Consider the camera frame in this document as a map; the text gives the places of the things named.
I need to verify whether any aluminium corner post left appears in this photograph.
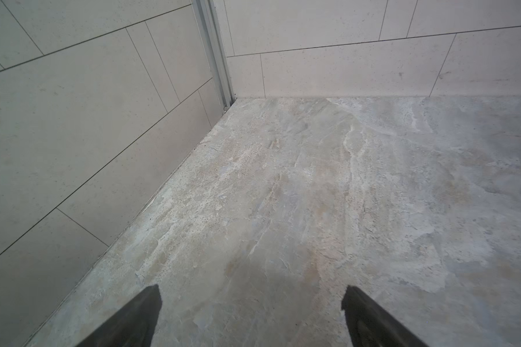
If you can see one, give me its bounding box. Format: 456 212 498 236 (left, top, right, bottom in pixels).
191 0 235 111

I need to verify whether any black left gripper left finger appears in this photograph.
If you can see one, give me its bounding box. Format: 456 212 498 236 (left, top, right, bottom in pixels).
77 284 162 347

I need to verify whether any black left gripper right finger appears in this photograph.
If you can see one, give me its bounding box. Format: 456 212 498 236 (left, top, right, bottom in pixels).
341 286 428 347

